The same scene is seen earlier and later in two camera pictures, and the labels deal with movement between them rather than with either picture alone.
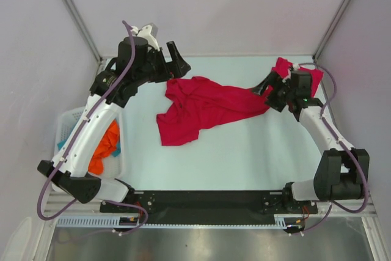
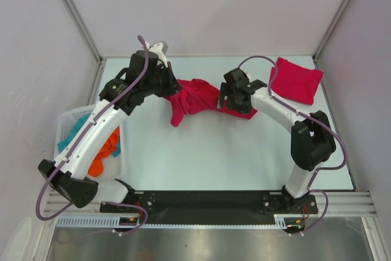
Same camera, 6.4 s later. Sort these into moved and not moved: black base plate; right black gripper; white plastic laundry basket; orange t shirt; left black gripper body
Moved: right black gripper; left black gripper body
Not moved: white plastic laundry basket; black base plate; orange t shirt
